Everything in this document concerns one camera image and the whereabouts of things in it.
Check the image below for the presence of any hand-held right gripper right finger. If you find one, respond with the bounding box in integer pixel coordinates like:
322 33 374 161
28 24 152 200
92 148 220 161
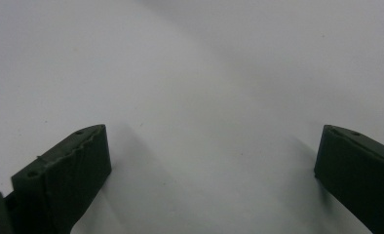
313 124 384 234

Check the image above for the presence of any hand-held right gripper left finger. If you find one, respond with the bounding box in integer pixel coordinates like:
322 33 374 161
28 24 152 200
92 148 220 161
4 124 113 234

